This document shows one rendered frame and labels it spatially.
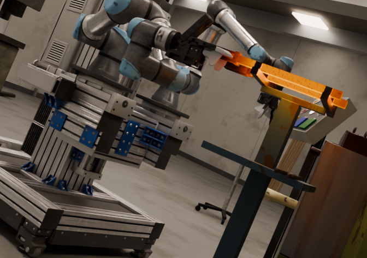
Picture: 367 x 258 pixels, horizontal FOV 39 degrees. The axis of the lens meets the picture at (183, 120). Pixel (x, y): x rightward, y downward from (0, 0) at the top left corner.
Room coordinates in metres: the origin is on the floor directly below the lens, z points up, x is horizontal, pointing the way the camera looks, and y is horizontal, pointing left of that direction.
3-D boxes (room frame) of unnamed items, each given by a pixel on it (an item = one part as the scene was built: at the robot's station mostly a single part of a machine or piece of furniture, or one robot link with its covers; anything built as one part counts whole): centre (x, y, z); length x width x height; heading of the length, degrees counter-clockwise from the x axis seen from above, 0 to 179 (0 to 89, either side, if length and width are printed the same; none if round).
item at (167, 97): (2.79, 0.13, 0.87); 0.15 x 0.15 x 0.10
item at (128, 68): (1.67, 0.20, 0.89); 0.11 x 0.08 x 0.11; 116
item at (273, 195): (2.48, -0.62, 0.62); 0.44 x 0.05 x 0.05; 77
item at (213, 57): (1.54, -0.01, 0.98); 0.09 x 0.03 x 0.06; 58
